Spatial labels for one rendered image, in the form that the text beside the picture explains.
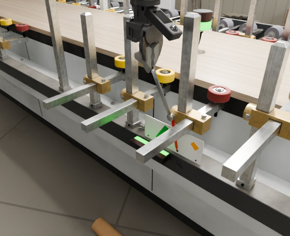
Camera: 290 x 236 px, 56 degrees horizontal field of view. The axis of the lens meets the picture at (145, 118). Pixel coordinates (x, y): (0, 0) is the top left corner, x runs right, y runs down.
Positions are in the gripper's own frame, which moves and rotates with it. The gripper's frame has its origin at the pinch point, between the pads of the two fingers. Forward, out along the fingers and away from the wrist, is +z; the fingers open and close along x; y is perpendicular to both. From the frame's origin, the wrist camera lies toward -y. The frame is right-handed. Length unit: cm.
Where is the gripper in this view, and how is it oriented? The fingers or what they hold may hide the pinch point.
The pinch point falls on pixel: (151, 69)
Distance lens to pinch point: 85.6
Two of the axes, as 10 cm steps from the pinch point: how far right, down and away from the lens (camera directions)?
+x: -6.8, 3.8, -6.3
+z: -0.1, 8.5, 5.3
